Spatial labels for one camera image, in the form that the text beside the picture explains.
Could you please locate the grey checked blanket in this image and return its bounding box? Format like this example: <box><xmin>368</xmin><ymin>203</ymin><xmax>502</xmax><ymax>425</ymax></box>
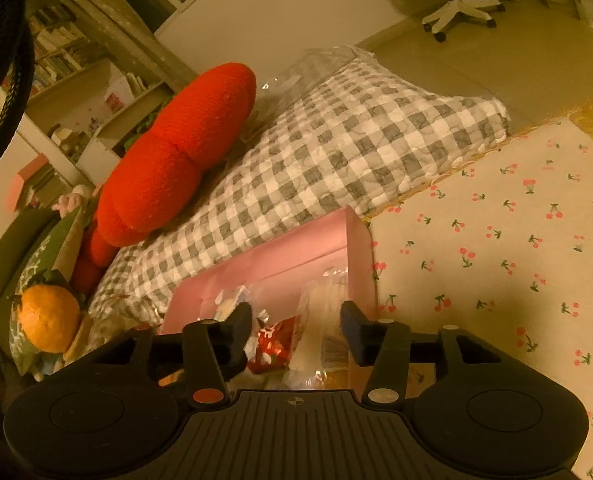
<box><xmin>89</xmin><ymin>45</ymin><xmax>512</xmax><ymax>332</ymax></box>

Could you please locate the glass jar with tangerine lid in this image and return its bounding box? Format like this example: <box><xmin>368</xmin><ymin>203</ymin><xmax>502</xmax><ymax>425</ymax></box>
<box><xmin>10</xmin><ymin>282</ymin><xmax>187</xmax><ymax>389</ymax></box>

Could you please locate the cherry print bed sheet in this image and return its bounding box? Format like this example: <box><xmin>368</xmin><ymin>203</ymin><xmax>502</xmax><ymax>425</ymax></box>
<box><xmin>370</xmin><ymin>117</ymin><xmax>593</xmax><ymax>480</ymax></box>

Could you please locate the clear bread packet with barcode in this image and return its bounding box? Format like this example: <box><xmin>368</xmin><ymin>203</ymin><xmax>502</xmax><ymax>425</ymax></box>
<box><xmin>286</xmin><ymin>267</ymin><xmax>353</xmax><ymax>391</ymax></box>

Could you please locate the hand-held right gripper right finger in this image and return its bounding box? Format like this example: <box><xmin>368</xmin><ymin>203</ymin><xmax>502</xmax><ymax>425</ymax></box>
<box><xmin>339</xmin><ymin>300</ymin><xmax>502</xmax><ymax>406</ymax></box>

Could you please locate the small red pumpkin cushion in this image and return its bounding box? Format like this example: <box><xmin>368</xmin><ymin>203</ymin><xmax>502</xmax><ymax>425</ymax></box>
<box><xmin>71</xmin><ymin>220</ymin><xmax>118</xmax><ymax>294</ymax></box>

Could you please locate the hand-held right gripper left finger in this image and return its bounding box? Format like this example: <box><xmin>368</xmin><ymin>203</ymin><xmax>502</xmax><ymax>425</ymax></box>
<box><xmin>84</xmin><ymin>301</ymin><xmax>255</xmax><ymax>409</ymax></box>

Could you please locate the white bookshelf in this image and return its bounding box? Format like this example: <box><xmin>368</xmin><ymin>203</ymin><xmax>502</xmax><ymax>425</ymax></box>
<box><xmin>6</xmin><ymin>5</ymin><xmax>178</xmax><ymax>171</ymax></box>

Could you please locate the green sofa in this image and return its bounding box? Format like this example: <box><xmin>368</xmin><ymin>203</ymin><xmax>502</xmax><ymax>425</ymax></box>
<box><xmin>0</xmin><ymin>205</ymin><xmax>63</xmax><ymax>343</ymax></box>

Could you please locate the red heart-print snack packet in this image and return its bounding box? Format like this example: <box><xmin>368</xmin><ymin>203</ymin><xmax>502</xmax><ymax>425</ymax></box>
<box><xmin>246</xmin><ymin>316</ymin><xmax>298</xmax><ymax>375</ymax></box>

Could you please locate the large red pumpkin cushion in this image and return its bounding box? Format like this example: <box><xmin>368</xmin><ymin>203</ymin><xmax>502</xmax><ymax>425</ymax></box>
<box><xmin>96</xmin><ymin>62</ymin><xmax>257</xmax><ymax>248</ymax></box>

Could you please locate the pink plush toy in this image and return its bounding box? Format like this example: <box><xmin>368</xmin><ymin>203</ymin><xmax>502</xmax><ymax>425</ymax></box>
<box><xmin>51</xmin><ymin>185</ymin><xmax>93</xmax><ymax>219</ymax></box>

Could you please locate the green patterned pillow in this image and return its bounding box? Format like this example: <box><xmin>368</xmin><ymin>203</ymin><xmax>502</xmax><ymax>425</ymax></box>
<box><xmin>9</xmin><ymin>204</ymin><xmax>93</xmax><ymax>376</ymax></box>

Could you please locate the pink cardboard box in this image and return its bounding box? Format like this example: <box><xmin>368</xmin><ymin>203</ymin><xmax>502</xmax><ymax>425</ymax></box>
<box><xmin>159</xmin><ymin>205</ymin><xmax>377</xmax><ymax>392</ymax></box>

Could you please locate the stack of books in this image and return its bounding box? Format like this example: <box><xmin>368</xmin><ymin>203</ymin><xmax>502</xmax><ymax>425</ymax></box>
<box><xmin>9</xmin><ymin>155</ymin><xmax>73</xmax><ymax>211</ymax></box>

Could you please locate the office chair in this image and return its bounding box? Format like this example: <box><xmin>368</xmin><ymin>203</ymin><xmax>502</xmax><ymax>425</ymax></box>
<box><xmin>376</xmin><ymin>0</ymin><xmax>507</xmax><ymax>43</ymax></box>

